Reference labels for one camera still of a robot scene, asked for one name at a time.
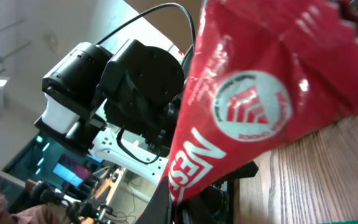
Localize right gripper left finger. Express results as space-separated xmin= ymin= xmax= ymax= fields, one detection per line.
xmin=135 ymin=177 xmax=173 ymax=224

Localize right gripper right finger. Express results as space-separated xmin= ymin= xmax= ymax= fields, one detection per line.
xmin=179 ymin=194 xmax=218 ymax=224

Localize red coffee stick sachet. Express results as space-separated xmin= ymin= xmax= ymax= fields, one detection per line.
xmin=165 ymin=0 xmax=358 ymax=204

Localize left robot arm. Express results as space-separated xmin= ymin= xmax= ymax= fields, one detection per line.
xmin=35 ymin=40 xmax=185 ymax=184

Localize background computer monitor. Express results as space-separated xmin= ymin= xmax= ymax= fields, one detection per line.
xmin=3 ymin=134 xmax=104 ymax=198

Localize person in background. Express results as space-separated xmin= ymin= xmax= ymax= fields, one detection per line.
xmin=0 ymin=190 xmax=71 ymax=224

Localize left camera cable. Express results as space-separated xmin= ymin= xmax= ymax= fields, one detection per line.
xmin=94 ymin=2 xmax=197 ymax=50

